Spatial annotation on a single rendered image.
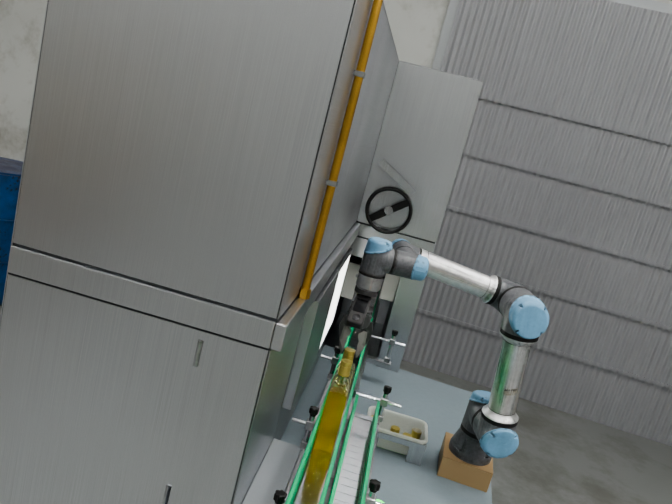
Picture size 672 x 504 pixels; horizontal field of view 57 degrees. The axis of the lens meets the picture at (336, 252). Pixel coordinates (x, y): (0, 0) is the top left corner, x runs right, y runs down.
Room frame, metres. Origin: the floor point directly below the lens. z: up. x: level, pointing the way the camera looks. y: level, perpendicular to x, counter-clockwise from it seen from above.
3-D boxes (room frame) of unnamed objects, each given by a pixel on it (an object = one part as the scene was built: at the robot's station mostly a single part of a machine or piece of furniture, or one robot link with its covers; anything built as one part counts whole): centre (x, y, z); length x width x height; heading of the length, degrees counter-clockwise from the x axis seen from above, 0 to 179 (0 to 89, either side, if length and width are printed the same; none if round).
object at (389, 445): (2.09, -0.34, 0.79); 0.27 x 0.17 x 0.08; 85
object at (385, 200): (2.81, -0.18, 1.49); 0.21 x 0.05 x 0.21; 85
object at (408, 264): (1.83, -0.22, 1.46); 0.11 x 0.11 x 0.08; 7
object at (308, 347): (2.15, -0.01, 1.15); 0.90 x 0.03 x 0.34; 175
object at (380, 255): (1.80, -0.12, 1.47); 0.09 x 0.08 x 0.11; 97
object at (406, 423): (2.09, -0.37, 0.80); 0.22 x 0.17 x 0.09; 85
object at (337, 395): (1.72, -0.11, 0.99); 0.06 x 0.06 x 0.21; 86
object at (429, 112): (3.18, -0.27, 1.69); 0.70 x 0.37 x 0.89; 175
